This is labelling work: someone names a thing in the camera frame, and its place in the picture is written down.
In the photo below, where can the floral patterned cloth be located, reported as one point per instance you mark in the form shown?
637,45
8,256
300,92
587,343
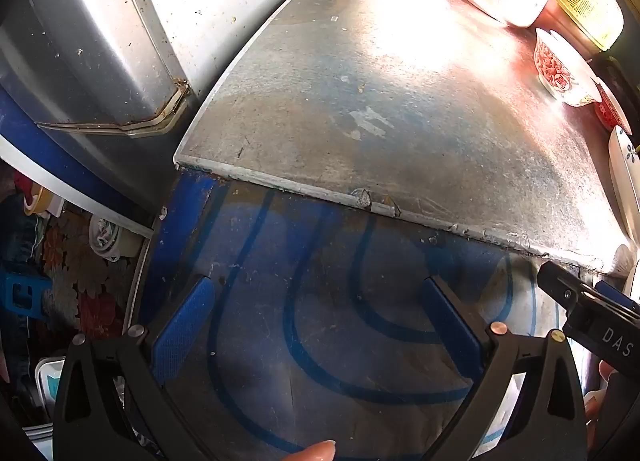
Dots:
85,281

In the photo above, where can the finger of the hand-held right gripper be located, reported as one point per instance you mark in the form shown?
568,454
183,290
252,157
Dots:
620,298
565,286

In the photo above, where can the person's right hand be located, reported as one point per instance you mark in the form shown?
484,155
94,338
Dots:
591,408

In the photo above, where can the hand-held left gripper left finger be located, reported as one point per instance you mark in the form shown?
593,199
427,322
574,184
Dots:
182,331

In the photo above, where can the blue patterned floor mat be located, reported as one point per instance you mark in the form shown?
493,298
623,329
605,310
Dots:
325,291

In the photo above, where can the yellow and white lid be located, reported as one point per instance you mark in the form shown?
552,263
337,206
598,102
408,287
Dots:
42,198

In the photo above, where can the white round container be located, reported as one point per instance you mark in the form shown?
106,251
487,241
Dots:
107,238

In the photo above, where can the white box teal print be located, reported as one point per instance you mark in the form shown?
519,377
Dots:
50,383

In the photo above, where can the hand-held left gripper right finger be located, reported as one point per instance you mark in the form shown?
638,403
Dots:
452,326

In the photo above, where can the blue plastic stool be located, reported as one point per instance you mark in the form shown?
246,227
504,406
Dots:
22,298

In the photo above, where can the white plate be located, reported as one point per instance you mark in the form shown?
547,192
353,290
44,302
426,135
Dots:
622,176

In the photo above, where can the person's left hand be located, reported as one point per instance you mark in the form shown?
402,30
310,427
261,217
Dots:
312,452

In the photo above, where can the red patterned bowl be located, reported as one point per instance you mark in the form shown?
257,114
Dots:
555,68
612,111

